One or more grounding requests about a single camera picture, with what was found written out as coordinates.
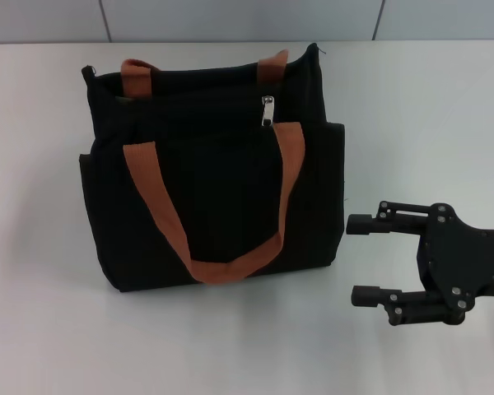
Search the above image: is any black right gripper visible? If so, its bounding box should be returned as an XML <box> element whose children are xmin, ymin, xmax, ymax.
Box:
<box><xmin>345</xmin><ymin>200</ymin><xmax>494</xmax><ymax>328</ymax></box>

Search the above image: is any black bag with orange straps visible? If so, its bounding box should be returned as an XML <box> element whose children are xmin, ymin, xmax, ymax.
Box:
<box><xmin>78</xmin><ymin>42</ymin><xmax>347</xmax><ymax>294</ymax></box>

